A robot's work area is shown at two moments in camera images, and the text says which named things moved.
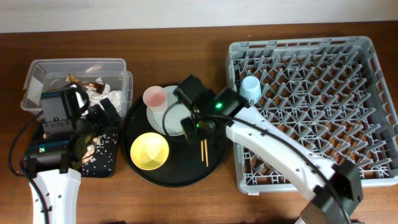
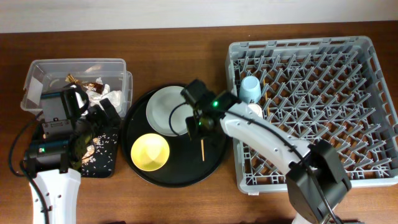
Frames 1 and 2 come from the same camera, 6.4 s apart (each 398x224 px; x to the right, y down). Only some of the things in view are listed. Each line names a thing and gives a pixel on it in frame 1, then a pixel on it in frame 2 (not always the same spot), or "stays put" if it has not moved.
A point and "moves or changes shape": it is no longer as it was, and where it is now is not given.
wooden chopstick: [202, 150] stays put
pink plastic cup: [155, 98] moves or changes shape
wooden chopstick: [205, 140] → [266, 96]
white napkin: [115, 96] stays put
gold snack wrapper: [99, 87] stays put
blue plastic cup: [250, 89] stays put
